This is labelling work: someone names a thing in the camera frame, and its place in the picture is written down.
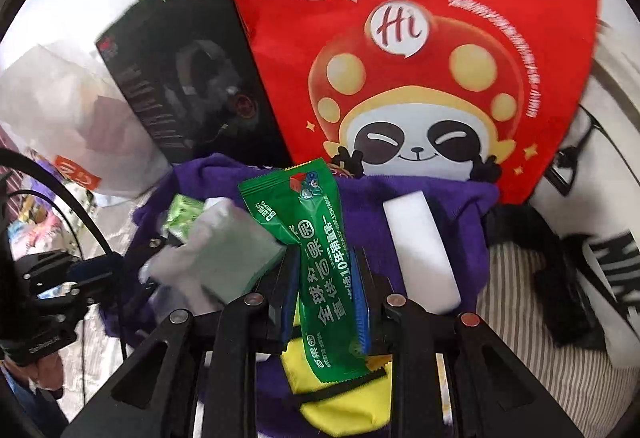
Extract white Miniso plastic bag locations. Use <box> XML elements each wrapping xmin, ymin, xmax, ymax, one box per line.
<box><xmin>1</xmin><ymin>45</ymin><xmax>169</xmax><ymax>198</ymax></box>

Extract white sponge block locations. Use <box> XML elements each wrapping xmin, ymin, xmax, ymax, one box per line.
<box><xmin>383</xmin><ymin>191</ymin><xmax>461</xmax><ymax>314</ymax></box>

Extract yellow Adidas sock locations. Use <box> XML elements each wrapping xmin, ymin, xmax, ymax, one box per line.
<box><xmin>281</xmin><ymin>338</ymin><xmax>392</xmax><ymax>437</ymax></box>

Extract black headset box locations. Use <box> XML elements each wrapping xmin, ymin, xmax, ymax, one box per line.
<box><xmin>96</xmin><ymin>0</ymin><xmax>291</xmax><ymax>167</ymax></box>

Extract red panda paper bag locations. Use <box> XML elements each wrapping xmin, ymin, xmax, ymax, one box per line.
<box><xmin>235</xmin><ymin>0</ymin><xmax>599</xmax><ymax>204</ymax></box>

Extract black cable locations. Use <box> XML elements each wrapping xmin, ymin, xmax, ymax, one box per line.
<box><xmin>0</xmin><ymin>146</ymin><xmax>129</xmax><ymax>364</ymax></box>

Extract person's left hand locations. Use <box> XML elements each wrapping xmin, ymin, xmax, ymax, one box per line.
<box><xmin>20</xmin><ymin>352</ymin><xmax>64</xmax><ymax>392</ymax></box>

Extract plush toys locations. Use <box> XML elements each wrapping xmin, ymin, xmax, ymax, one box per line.
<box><xmin>6</xmin><ymin>170</ymin><xmax>84</xmax><ymax>259</ymax></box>

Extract green snack packet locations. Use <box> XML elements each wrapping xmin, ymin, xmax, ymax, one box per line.
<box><xmin>239</xmin><ymin>160</ymin><xmax>373</xmax><ymax>383</ymax></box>

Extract white Nike bag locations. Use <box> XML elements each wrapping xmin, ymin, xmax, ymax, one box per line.
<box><xmin>479</xmin><ymin>0</ymin><xmax>640</xmax><ymax>371</ymax></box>

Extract purple fleece towel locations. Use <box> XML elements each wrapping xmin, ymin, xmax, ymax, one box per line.
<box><xmin>98</xmin><ymin>153</ymin><xmax>501</xmax><ymax>438</ymax></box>

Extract green tissue pack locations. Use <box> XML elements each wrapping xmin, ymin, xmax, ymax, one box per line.
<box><xmin>160</xmin><ymin>194</ymin><xmax>204</xmax><ymax>243</ymax></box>

